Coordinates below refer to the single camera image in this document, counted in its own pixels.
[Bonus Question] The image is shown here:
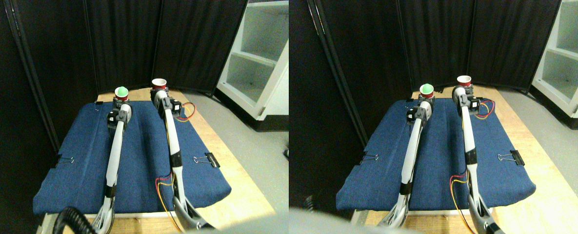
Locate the curtain stand pole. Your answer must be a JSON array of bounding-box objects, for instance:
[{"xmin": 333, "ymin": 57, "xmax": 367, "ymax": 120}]
[
  {"xmin": 308, "ymin": 0, "xmax": 367, "ymax": 147},
  {"xmin": 5, "ymin": 0, "xmax": 60, "ymax": 152}
]

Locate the black ribbed hose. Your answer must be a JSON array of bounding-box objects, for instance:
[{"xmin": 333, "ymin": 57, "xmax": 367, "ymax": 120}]
[
  {"xmin": 55, "ymin": 207, "xmax": 98, "ymax": 234},
  {"xmin": 302, "ymin": 195, "xmax": 319, "ymax": 211}
]

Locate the dark blue cloth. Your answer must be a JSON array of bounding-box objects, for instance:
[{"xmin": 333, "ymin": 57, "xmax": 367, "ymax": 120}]
[
  {"xmin": 33, "ymin": 101, "xmax": 232, "ymax": 215},
  {"xmin": 337, "ymin": 98, "xmax": 536, "ymax": 211}
]

